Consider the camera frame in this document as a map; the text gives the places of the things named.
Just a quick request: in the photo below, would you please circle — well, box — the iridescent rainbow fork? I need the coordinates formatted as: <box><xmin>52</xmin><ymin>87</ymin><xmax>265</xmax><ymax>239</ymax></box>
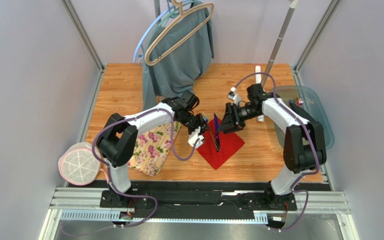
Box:
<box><xmin>200</xmin><ymin>112</ymin><xmax>220</xmax><ymax>152</ymax></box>

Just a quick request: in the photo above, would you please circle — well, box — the red paper napkin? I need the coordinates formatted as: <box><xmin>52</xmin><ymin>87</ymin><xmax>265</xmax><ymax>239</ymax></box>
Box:
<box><xmin>197</xmin><ymin>118</ymin><xmax>245</xmax><ymax>170</ymax></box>

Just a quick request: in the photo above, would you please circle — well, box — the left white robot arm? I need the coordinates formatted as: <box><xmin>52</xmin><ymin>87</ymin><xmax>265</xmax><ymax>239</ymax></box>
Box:
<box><xmin>91</xmin><ymin>91</ymin><xmax>210</xmax><ymax>197</ymax></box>

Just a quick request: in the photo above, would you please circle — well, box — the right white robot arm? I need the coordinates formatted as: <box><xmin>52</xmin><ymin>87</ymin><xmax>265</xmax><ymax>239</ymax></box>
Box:
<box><xmin>217</xmin><ymin>83</ymin><xmax>327</xmax><ymax>196</ymax></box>

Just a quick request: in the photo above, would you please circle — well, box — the grey-green hanging shirt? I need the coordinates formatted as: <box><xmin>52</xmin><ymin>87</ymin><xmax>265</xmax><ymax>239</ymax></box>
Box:
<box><xmin>142</xmin><ymin>7</ymin><xmax>215</xmax><ymax>110</ymax></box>

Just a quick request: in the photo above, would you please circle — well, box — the small iridescent object in tray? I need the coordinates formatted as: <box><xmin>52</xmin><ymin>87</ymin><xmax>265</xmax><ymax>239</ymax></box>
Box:
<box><xmin>293</xmin><ymin>97</ymin><xmax>303</xmax><ymax>108</ymax></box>

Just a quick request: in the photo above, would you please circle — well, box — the transparent grey plastic tray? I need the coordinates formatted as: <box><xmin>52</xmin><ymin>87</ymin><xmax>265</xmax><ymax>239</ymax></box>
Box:
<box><xmin>276</xmin><ymin>85</ymin><xmax>335</xmax><ymax>150</ymax></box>

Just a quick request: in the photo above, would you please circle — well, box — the floral melamine tray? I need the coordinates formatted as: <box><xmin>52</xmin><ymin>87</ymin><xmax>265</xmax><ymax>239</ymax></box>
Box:
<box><xmin>128</xmin><ymin>121</ymin><xmax>182</xmax><ymax>177</ymax></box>

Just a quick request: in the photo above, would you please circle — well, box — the light blue clothes hanger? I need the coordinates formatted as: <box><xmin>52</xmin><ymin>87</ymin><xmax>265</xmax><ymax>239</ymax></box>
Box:
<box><xmin>133</xmin><ymin>0</ymin><xmax>196</xmax><ymax>66</ymax></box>

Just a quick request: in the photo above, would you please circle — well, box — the beige clothes hanger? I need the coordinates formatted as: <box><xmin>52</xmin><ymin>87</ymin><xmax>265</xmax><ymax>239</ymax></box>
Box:
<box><xmin>144</xmin><ymin>0</ymin><xmax>215</xmax><ymax>67</ymax></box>

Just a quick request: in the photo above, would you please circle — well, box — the green clothes hanger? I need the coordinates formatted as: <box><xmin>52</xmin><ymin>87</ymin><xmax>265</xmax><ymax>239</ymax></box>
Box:
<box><xmin>157</xmin><ymin>0</ymin><xmax>195</xmax><ymax>27</ymax></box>

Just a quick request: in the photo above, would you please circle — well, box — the white garment rack stand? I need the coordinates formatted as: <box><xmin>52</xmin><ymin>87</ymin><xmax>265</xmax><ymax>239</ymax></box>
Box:
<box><xmin>255</xmin><ymin>0</ymin><xmax>299</xmax><ymax>122</ymax></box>

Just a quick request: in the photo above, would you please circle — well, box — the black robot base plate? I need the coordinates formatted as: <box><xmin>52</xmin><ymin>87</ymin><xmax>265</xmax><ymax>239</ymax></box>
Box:
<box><xmin>99</xmin><ymin>181</ymin><xmax>298</xmax><ymax>220</ymax></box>

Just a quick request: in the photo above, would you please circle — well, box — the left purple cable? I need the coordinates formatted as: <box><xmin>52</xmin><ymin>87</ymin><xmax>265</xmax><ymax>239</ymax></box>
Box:
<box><xmin>92</xmin><ymin>108</ymin><xmax>203</xmax><ymax>229</ymax></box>

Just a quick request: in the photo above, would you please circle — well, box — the aluminium frame rail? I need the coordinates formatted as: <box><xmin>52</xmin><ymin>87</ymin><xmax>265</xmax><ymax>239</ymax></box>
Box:
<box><xmin>39</xmin><ymin>187</ymin><xmax>359</xmax><ymax>240</ymax></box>

